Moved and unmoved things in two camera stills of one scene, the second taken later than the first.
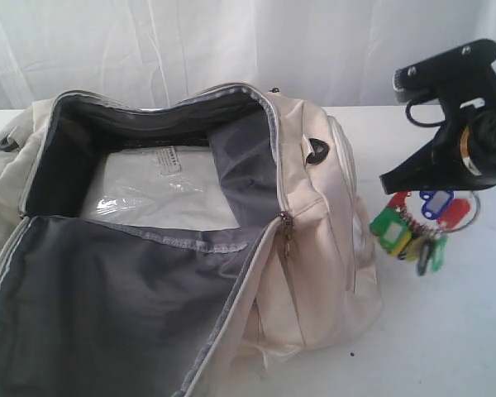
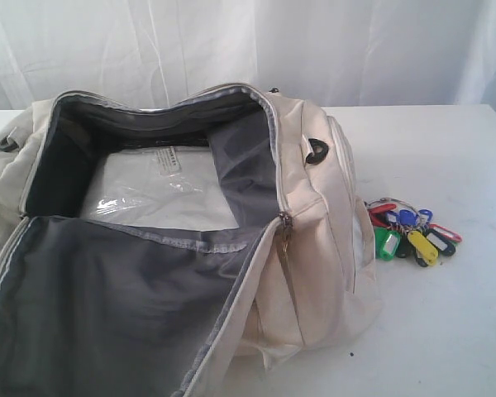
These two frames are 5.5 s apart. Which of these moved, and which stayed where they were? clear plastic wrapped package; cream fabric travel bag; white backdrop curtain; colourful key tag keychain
Moved: colourful key tag keychain
Stayed: white backdrop curtain; cream fabric travel bag; clear plastic wrapped package
